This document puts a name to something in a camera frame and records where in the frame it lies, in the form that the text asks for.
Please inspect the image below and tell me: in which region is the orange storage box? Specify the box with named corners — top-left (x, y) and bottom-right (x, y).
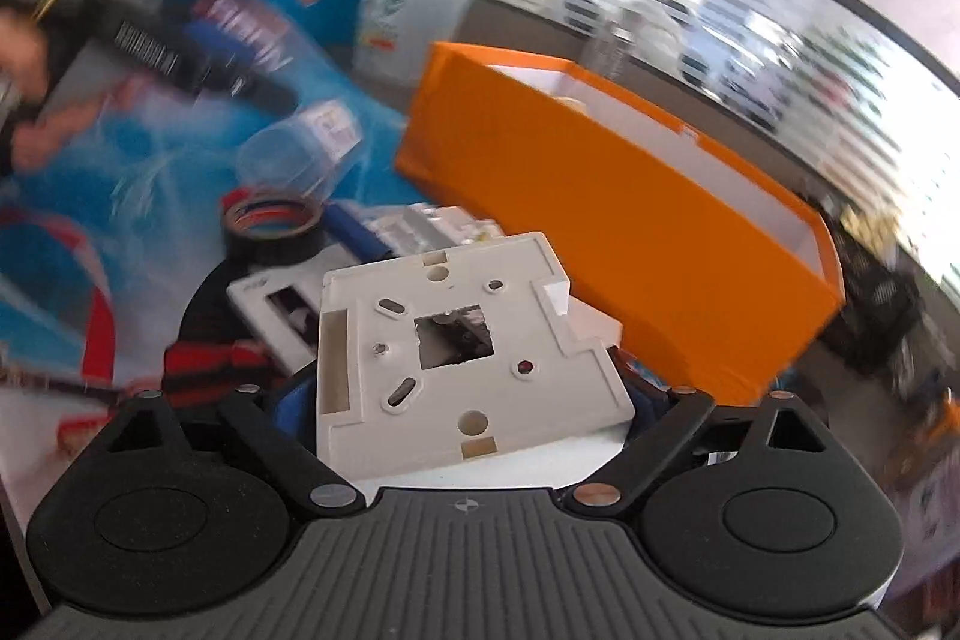
top-left (394, 41), bottom-right (846, 406)

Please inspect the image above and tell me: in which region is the black tape roll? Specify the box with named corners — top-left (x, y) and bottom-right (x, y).
top-left (222, 190), bottom-right (328, 268)

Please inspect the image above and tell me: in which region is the silver white packet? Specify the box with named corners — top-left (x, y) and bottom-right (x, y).
top-left (366, 203), bottom-right (505, 260)

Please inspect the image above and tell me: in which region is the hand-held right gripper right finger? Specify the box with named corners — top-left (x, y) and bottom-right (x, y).
top-left (561, 370), bottom-right (824, 522)

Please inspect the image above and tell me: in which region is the black mesh basket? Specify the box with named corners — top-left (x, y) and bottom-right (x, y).
top-left (821, 218), bottom-right (927, 375)

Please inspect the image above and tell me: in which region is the white plastic switch box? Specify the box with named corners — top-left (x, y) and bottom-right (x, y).
top-left (316, 230), bottom-right (638, 485)

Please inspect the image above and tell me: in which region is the person's left hand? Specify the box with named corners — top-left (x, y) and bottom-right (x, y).
top-left (0, 5), bottom-right (85, 176)

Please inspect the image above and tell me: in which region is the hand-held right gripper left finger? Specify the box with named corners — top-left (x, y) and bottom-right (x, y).
top-left (105, 377), bottom-right (366, 519)

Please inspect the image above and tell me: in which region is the striped glass partition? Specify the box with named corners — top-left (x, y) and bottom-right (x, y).
top-left (360, 0), bottom-right (960, 289)

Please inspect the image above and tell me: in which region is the white switch faceplate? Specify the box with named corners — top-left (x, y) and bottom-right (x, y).
top-left (227, 269), bottom-right (331, 374)

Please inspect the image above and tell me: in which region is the white cup with green logo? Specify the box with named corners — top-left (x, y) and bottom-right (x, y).
top-left (351, 0), bottom-right (475, 88)

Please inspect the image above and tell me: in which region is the red and black striped object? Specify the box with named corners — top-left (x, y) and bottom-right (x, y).
top-left (163, 340), bottom-right (280, 410)

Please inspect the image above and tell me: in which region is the blue printed table cloth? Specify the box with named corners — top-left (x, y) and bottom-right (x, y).
top-left (0, 77), bottom-right (410, 461)

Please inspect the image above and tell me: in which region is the blue marker pen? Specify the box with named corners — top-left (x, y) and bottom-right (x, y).
top-left (328, 203), bottom-right (392, 260)

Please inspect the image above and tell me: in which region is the clear plastic jar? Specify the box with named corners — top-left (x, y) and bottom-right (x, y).
top-left (238, 103), bottom-right (362, 200)

